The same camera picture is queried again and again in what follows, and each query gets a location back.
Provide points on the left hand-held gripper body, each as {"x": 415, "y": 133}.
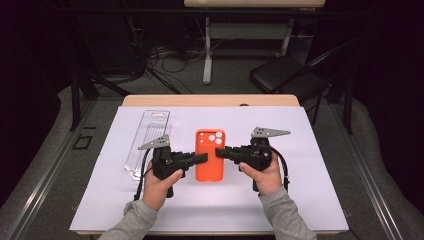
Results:
{"x": 163, "y": 163}

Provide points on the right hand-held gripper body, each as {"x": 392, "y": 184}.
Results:
{"x": 258, "y": 155}

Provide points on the orange phone case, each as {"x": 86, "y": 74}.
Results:
{"x": 210, "y": 166}

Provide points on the clear plastic tray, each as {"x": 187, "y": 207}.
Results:
{"x": 148, "y": 130}

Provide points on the person's right hand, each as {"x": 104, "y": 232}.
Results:
{"x": 266, "y": 180}

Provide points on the person's left hand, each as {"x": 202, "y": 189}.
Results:
{"x": 156, "y": 191}

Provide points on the white board mat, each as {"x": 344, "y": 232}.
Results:
{"x": 206, "y": 206}

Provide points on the black folding chair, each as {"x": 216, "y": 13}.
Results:
{"x": 283, "y": 75}

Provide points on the black metal stand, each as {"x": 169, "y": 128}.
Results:
{"x": 76, "y": 100}
{"x": 348, "y": 103}

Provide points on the white-legged desk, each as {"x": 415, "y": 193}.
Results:
{"x": 248, "y": 30}

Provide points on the black horizontal bar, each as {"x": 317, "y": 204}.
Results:
{"x": 200, "y": 12}

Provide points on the aluminium floor rail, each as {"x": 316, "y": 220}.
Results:
{"x": 366, "y": 173}
{"x": 50, "y": 170}

